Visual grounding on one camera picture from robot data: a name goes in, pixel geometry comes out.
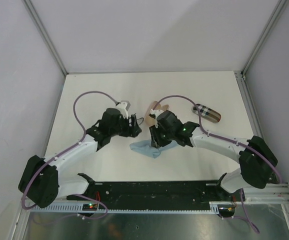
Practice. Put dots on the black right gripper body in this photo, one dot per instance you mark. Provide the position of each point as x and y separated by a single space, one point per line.
164 137

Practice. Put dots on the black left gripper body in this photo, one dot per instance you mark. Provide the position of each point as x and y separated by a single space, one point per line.
124 129

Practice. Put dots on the blue cleaning cloth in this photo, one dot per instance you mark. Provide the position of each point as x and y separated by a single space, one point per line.
144 148

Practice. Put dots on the pink glasses case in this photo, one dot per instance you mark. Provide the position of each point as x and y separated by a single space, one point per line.
154 105

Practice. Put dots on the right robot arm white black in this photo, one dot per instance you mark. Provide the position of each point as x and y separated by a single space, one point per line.
256 160

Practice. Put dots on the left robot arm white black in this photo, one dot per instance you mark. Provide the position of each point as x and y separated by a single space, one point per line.
42 180

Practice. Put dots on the plaid glasses case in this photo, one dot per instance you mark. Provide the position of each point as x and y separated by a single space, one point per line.
206 113

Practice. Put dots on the left controller board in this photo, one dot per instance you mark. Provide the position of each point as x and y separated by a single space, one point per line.
90 206

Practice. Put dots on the controller board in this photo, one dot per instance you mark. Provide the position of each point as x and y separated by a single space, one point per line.
226 211
90 206

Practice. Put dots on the right controller board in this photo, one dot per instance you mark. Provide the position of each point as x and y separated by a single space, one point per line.
226 211

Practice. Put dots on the black frame glasses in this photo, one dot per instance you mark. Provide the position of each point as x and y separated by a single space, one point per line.
140 120

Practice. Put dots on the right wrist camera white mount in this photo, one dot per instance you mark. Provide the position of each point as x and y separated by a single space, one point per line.
154 113

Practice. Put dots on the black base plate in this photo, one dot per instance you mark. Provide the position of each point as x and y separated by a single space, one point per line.
190 195

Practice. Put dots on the left aluminium frame post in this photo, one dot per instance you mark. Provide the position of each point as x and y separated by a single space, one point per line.
34 15

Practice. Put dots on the aluminium frame post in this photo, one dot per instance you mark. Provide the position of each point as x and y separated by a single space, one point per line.
267 30
34 15

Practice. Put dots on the right aluminium frame post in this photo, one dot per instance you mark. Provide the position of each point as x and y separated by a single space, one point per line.
267 30

